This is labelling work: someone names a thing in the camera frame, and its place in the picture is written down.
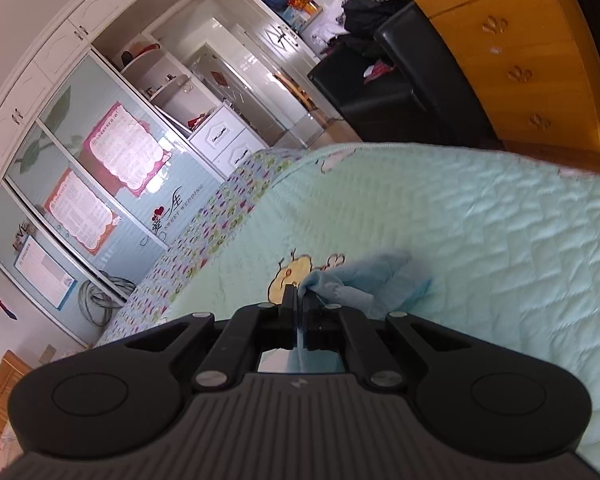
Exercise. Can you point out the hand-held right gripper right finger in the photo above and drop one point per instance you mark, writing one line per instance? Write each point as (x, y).
(312, 330)

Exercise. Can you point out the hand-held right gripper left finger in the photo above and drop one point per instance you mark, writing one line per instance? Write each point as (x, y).
(287, 317)

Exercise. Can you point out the light blue and white garment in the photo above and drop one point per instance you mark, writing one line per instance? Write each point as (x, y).
(370, 280)

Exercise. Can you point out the pile of dark clothes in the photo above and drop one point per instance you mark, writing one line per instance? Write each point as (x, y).
(370, 10)

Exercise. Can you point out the floral bed sheet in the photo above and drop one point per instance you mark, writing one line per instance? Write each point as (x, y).
(215, 220)

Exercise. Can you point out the white drawer cabinet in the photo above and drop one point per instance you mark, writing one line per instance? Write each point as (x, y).
(225, 137)

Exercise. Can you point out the mint green bee quilt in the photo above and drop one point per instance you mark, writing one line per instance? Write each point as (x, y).
(480, 220)

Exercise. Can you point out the wooden chair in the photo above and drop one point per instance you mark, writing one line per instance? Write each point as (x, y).
(295, 90)

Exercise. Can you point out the orange bordered poster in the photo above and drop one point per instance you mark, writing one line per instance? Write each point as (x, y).
(80, 210)

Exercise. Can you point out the pink bordered poster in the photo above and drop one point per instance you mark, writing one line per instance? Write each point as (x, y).
(125, 147)

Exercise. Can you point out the black leather sofa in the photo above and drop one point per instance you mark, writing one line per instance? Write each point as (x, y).
(380, 100)

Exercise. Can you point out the blue bordered poster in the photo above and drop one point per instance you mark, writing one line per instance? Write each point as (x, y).
(42, 270)

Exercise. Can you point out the white door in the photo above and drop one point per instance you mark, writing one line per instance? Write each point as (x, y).
(260, 25)

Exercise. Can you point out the wooden headboard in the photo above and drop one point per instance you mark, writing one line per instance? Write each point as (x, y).
(0, 395)

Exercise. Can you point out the reddish brown hat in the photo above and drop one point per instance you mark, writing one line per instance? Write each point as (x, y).
(142, 52)

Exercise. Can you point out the orange snack packages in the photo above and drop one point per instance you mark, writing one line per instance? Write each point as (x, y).
(300, 0)

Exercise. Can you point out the wooden dresser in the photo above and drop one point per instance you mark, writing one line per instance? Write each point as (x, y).
(505, 35)

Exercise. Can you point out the white wardrobe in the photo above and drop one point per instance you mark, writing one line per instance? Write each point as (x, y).
(55, 45)

